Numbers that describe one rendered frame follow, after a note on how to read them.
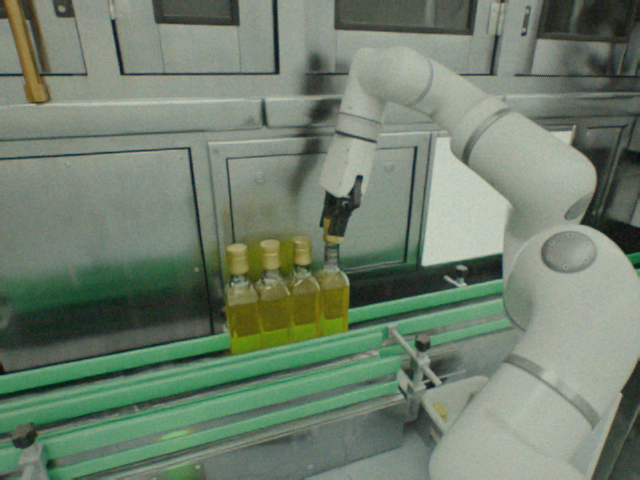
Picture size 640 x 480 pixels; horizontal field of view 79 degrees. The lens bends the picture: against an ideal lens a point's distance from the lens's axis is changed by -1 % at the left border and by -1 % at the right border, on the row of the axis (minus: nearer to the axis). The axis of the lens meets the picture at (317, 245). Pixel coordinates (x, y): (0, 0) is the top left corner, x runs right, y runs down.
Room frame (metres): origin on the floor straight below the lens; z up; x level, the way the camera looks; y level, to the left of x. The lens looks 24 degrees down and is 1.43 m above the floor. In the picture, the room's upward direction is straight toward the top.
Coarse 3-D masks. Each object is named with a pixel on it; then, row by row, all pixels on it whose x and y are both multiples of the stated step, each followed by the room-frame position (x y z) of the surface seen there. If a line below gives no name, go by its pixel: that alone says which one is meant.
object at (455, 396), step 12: (456, 384) 0.63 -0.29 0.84; (468, 384) 0.63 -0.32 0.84; (480, 384) 0.64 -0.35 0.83; (432, 396) 0.60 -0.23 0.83; (444, 396) 0.61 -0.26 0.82; (456, 396) 0.62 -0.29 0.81; (468, 396) 0.63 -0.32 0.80; (432, 408) 0.56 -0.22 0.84; (456, 408) 0.62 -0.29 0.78; (444, 432) 0.51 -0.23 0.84
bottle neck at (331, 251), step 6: (324, 246) 0.66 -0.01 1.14; (330, 246) 0.67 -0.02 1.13; (336, 246) 0.66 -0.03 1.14; (324, 252) 0.66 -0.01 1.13; (330, 252) 0.65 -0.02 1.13; (336, 252) 0.65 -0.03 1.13; (324, 258) 0.66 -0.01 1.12; (330, 258) 0.65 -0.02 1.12; (336, 258) 0.65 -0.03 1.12; (324, 264) 0.66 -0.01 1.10; (330, 264) 0.65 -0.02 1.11; (336, 264) 0.65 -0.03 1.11; (330, 270) 0.65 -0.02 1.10; (336, 270) 0.65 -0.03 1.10
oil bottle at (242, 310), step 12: (228, 288) 0.59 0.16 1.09; (240, 288) 0.59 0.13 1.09; (252, 288) 0.60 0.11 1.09; (228, 300) 0.58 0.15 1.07; (240, 300) 0.58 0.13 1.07; (252, 300) 0.59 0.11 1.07; (228, 312) 0.57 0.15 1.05; (240, 312) 0.58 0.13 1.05; (252, 312) 0.59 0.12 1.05; (228, 324) 0.58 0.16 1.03; (240, 324) 0.58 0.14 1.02; (252, 324) 0.58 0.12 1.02; (228, 336) 0.60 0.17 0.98; (240, 336) 0.58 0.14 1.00; (252, 336) 0.58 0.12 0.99; (240, 348) 0.58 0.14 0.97; (252, 348) 0.58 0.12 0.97
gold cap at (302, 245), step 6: (294, 240) 0.64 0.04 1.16; (300, 240) 0.64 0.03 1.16; (306, 240) 0.64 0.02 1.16; (294, 246) 0.63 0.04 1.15; (300, 246) 0.63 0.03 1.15; (306, 246) 0.63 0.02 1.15; (294, 252) 0.63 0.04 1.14; (300, 252) 0.63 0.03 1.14; (306, 252) 0.63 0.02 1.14; (294, 258) 0.63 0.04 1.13; (300, 258) 0.63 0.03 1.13; (306, 258) 0.63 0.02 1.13; (300, 264) 0.62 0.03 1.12; (306, 264) 0.63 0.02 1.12
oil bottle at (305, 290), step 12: (288, 276) 0.64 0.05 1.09; (300, 276) 0.63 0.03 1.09; (312, 276) 0.64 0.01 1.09; (288, 288) 0.63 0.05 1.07; (300, 288) 0.61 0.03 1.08; (312, 288) 0.62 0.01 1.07; (300, 300) 0.61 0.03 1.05; (312, 300) 0.62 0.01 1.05; (300, 312) 0.61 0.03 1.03; (312, 312) 0.62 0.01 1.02; (300, 324) 0.61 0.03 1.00; (312, 324) 0.62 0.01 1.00; (300, 336) 0.61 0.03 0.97; (312, 336) 0.62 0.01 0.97
